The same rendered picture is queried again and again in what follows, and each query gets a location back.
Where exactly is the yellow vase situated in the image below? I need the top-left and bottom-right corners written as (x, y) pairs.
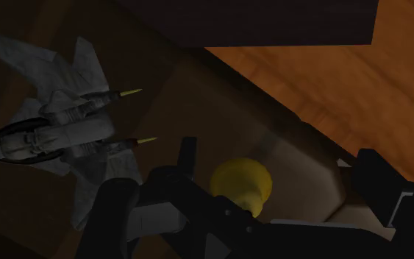
top-left (209, 157), bottom-right (274, 219)

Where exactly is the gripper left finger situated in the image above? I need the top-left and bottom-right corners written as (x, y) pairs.
top-left (75, 136), bottom-right (265, 259)

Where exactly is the grey toy jet plane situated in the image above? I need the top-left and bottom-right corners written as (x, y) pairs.
top-left (0, 30), bottom-right (158, 233)

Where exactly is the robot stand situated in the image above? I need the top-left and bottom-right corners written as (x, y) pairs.
top-left (113, 0), bottom-right (380, 49)

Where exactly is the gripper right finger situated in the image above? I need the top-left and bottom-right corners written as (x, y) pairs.
top-left (352, 148), bottom-right (414, 259)

